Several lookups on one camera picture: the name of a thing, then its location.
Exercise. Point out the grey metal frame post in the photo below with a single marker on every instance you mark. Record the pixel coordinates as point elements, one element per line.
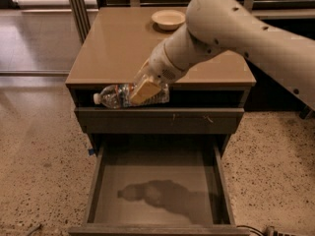
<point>81,18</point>

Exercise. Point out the open grey middle drawer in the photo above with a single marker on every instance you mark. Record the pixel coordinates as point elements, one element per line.
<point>171,191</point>

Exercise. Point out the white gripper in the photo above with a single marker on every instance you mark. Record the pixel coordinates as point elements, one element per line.
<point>159,64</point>

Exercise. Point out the tan drawer cabinet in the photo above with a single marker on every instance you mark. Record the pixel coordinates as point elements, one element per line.
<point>121,40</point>

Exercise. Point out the blue tape piece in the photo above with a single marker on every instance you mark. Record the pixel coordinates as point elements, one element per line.
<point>91,151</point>

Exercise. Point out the dark robot base part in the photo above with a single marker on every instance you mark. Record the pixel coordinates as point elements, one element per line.
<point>306,112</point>

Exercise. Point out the white paper bowl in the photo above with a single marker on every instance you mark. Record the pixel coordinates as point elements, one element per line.
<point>168,19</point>

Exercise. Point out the clear plastic water bottle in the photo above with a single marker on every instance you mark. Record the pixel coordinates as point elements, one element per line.
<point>118,96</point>

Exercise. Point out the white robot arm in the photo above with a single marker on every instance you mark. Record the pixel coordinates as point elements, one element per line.
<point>213,26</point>

